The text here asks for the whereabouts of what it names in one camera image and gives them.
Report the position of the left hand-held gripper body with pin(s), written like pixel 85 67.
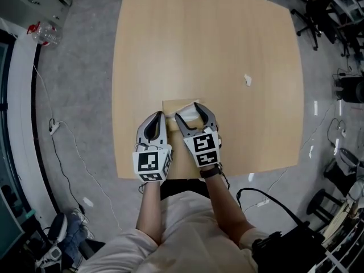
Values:
pixel 149 163

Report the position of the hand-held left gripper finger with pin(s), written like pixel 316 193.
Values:
pixel 166 135
pixel 140 134

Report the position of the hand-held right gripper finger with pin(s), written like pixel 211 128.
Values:
pixel 183 128
pixel 210 119

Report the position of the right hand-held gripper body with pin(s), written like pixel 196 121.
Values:
pixel 204 148

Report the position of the small tan cardboard box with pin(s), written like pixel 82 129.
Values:
pixel 173 105

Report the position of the black shoulder bag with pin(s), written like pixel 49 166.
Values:
pixel 290 252

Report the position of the person's left forearm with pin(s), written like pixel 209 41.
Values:
pixel 149 209

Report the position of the person's right forearm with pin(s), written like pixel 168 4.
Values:
pixel 224 209

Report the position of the dark wristwatch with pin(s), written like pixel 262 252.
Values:
pixel 211 171

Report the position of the person's black trousers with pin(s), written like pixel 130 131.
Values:
pixel 185 188

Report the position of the small crumpled white paper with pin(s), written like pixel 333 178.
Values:
pixel 248 80

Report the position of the white paper scrap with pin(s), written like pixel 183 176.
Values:
pixel 87 201

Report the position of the wooden table with white legs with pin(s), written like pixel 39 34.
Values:
pixel 204 44

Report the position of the white power strip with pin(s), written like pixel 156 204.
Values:
pixel 263 202
pixel 54 127

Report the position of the person's white shirt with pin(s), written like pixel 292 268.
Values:
pixel 185 237

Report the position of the black round stool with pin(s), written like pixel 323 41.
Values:
pixel 322 203

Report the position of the clear plastic jug red cap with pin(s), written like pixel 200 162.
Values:
pixel 47 36

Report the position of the black office chair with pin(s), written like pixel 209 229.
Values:
pixel 312 18

